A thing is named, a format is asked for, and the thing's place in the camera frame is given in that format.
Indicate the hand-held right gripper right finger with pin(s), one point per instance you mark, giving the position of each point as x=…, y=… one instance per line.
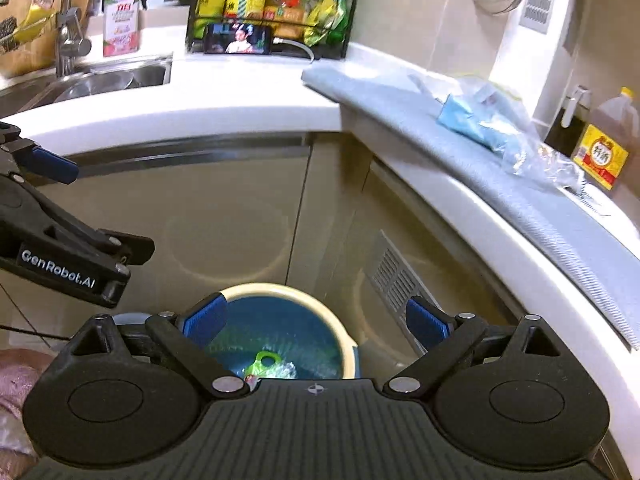
x=425, y=318

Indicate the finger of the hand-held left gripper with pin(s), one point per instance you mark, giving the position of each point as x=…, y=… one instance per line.
x=50, y=166
x=125, y=250

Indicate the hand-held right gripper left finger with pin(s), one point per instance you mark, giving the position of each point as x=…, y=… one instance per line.
x=206, y=321

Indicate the cream trash bin blue liner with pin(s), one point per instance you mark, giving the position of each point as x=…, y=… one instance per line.
x=300, y=320

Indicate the clear plastic bag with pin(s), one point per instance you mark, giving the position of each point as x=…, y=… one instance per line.
x=530, y=155

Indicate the blue plastic packet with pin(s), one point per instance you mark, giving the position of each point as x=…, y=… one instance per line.
x=465, y=120

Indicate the green and clear plastic wrapper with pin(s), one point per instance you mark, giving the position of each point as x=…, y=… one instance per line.
x=265, y=364

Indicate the wooden cutting board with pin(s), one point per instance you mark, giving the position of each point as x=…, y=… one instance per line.
x=15, y=62

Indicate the beige kitchen cabinet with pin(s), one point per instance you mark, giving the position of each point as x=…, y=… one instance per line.
x=240, y=200

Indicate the steel kitchen faucet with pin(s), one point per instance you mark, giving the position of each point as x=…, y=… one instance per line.
x=70, y=35

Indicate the stainless steel sink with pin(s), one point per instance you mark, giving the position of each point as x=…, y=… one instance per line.
x=145, y=72

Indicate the person's pink fuzzy clothing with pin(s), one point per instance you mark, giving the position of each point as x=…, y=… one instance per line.
x=20, y=400

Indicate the yellow sponge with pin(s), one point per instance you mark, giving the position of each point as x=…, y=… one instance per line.
x=35, y=17

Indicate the pink dish soap bottle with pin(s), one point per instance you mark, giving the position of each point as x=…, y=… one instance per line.
x=121, y=20

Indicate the white printed paper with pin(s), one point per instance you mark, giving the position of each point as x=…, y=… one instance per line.
x=597, y=202

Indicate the grey counter mat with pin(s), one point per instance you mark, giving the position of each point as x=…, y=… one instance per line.
x=400, y=110

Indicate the black smartphone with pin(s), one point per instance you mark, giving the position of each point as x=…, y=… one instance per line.
x=239, y=39

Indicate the dark sauce dispenser bottle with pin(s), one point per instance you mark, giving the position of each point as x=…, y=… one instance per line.
x=565, y=132

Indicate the yellow cap cooking wine jug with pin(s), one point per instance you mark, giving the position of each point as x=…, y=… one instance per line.
x=607, y=150

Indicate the yellow green snack bags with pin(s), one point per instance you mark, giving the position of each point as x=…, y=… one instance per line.
x=327, y=15

